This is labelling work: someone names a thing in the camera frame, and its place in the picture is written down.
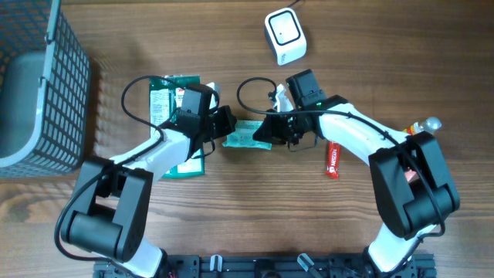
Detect teal snack bar wrapper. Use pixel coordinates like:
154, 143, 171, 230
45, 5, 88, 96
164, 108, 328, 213
222, 120, 272, 150

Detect green 3M sponge package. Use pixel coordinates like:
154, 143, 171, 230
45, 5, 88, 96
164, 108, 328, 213
149, 75, 205, 178

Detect red Nescafe coffee stick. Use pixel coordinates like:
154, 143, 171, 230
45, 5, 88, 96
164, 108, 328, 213
326, 141, 340, 179

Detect yellow oil bottle silver cap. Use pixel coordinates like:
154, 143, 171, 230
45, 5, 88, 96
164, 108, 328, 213
403, 117, 442, 135

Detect red white juice carton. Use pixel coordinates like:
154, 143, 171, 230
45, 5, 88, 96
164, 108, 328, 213
404, 170, 418, 183

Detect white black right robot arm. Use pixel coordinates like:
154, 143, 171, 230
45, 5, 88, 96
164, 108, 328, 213
253, 96, 460, 276

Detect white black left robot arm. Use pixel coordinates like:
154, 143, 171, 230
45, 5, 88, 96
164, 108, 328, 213
54, 106, 236, 277

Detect white barcode scanner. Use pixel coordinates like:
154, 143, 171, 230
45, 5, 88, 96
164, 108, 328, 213
264, 8, 307, 66

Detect grey plastic mesh basket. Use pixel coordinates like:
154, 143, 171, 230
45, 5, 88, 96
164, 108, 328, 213
1, 1, 91, 178

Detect black right camera cable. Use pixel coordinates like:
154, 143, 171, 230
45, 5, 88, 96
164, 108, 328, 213
235, 76, 447, 267

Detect black camera cable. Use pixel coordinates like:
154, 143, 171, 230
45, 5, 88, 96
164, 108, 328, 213
52, 75, 182, 263
235, 76, 447, 267

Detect black left camera cable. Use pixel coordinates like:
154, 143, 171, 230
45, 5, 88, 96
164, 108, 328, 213
52, 75, 182, 263

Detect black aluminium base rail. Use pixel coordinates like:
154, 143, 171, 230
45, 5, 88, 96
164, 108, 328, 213
93, 253, 437, 278

